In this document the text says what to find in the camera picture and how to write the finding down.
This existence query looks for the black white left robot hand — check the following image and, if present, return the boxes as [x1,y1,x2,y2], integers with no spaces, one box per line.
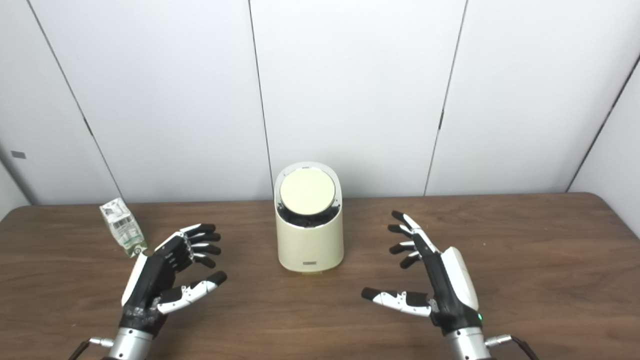
[120,223,228,337]

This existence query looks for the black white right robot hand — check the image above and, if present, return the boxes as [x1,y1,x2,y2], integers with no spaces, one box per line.
[361,210,485,335]

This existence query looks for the white green milk carton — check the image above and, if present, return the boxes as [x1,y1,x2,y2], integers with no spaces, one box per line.
[99,198,149,259]

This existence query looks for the cream-colored lidded bin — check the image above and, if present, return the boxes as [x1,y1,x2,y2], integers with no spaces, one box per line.
[274,161,345,274]

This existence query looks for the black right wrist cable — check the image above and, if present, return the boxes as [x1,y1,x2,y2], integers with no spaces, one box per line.
[484,334,540,360]

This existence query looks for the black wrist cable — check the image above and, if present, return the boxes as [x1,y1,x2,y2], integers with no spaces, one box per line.
[68,337,115,360]
[484,334,540,360]

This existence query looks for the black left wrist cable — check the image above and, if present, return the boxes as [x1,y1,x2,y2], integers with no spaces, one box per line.
[68,337,115,360]

